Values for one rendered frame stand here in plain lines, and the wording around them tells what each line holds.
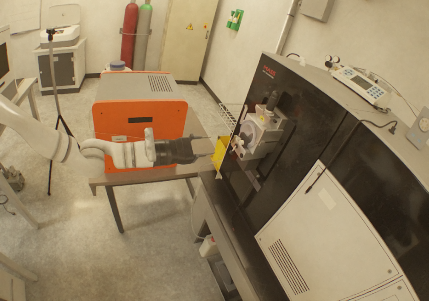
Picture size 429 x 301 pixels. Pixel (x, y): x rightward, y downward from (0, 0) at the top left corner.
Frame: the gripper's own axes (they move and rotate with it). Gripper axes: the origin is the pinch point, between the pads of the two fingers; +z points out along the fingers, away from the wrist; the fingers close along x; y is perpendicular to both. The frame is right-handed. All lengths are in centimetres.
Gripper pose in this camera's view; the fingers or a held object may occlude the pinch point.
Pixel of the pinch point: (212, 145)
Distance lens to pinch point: 58.7
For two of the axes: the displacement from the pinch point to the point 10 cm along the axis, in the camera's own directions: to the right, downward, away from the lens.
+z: 9.0, -0.6, 4.4
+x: 2.5, 8.9, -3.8
